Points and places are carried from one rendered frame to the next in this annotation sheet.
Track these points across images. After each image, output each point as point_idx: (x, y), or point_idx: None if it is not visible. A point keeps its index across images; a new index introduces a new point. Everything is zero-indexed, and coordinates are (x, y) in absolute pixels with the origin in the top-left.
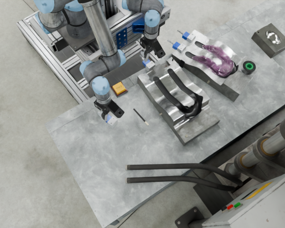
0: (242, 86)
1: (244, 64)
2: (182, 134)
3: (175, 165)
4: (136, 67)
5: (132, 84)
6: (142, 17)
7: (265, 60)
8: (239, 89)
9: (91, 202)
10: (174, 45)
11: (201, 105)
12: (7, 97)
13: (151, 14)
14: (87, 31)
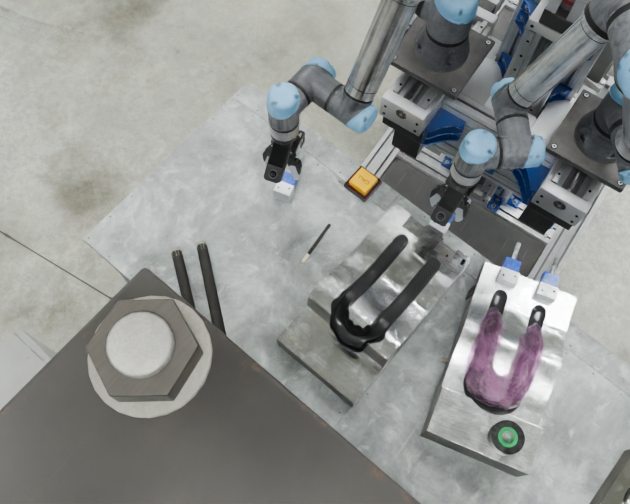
0: (451, 434)
1: (509, 422)
2: (295, 329)
3: (218, 325)
4: (495, 244)
5: (384, 207)
6: (548, 170)
7: (570, 499)
8: (438, 428)
9: (123, 205)
10: (509, 260)
11: (365, 345)
12: (344, 40)
13: (480, 140)
14: (433, 61)
